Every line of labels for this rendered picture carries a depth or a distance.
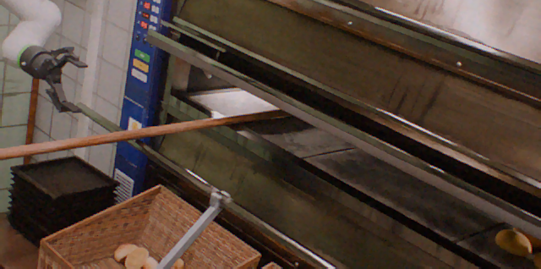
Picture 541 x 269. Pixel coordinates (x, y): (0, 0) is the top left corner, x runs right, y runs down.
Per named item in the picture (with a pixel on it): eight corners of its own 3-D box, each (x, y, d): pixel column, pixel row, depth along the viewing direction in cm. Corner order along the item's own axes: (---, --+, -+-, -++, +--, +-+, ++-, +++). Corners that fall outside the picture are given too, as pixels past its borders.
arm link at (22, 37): (13, 68, 259) (-13, 51, 251) (35, 35, 261) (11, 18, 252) (35, 82, 250) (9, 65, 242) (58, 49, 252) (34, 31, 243)
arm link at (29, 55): (15, 74, 244) (18, 45, 241) (50, 72, 253) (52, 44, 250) (24, 81, 240) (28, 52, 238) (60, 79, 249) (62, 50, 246)
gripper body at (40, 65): (55, 51, 244) (71, 61, 238) (52, 78, 247) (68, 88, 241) (32, 52, 239) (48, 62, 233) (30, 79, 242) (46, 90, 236)
